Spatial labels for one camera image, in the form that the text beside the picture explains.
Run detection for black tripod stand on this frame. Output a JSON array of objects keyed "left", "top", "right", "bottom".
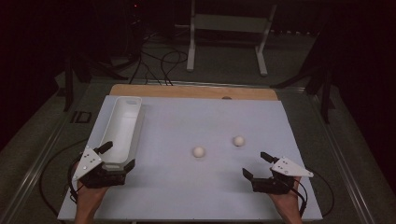
[
  {"left": 64, "top": 52, "right": 129, "bottom": 112},
  {"left": 270, "top": 18, "right": 335, "bottom": 124}
]

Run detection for white plastic bin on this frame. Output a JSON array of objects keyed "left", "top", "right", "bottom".
[{"left": 98, "top": 96, "right": 146, "bottom": 171}]

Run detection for black floor cable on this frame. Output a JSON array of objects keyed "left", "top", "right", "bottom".
[
  {"left": 160, "top": 49, "right": 190, "bottom": 87},
  {"left": 129, "top": 50, "right": 144, "bottom": 85}
]

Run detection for person's left hand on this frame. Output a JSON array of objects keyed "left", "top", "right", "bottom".
[{"left": 76, "top": 186, "right": 108, "bottom": 203}]

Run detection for white table mat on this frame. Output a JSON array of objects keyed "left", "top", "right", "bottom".
[{"left": 57, "top": 94, "right": 323, "bottom": 222}]

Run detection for metal floor rail frame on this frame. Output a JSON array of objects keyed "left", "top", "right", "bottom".
[{"left": 0, "top": 78, "right": 377, "bottom": 224}]

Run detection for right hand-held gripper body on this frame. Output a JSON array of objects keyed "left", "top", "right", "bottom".
[{"left": 251, "top": 157, "right": 315, "bottom": 196}]

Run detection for person's right hand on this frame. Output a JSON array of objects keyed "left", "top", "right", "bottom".
[{"left": 269, "top": 176, "right": 303, "bottom": 213}]

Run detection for white metal stand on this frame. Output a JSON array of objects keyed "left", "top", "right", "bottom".
[{"left": 186, "top": 0, "right": 278, "bottom": 77}]

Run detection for wooden board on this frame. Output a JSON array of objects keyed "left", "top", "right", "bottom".
[{"left": 109, "top": 83, "right": 278, "bottom": 101}]

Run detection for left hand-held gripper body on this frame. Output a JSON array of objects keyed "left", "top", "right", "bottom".
[{"left": 72, "top": 146, "right": 127, "bottom": 189}]

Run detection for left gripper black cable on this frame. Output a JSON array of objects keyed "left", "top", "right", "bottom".
[{"left": 38, "top": 138, "right": 89, "bottom": 223}]

